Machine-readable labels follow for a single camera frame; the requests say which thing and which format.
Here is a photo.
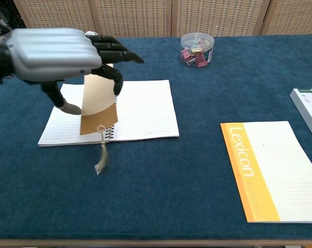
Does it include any clear jar of binder clips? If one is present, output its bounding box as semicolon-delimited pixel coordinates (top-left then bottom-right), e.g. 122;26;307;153
180;32;215;69

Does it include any wooden wicker folding screen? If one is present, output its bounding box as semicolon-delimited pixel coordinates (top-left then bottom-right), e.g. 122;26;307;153
12;0;312;37

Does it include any blue table mat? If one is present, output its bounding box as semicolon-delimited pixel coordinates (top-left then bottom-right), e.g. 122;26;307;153
0;34;312;241

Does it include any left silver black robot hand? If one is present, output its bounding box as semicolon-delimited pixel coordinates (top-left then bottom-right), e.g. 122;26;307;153
6;27;145;116

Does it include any orange white Lexicon notebook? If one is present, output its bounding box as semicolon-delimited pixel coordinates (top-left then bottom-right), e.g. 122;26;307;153
219;120;312;224

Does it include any open white spiral notebook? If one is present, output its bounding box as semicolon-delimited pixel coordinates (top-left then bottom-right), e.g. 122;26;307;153
37;79;180;148

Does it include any brown cream tasselled bookmark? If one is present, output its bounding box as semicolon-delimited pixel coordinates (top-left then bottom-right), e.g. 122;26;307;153
79;63;119;177

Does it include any white USB hub box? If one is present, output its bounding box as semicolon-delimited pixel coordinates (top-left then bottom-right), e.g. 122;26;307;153
289;88;312;150

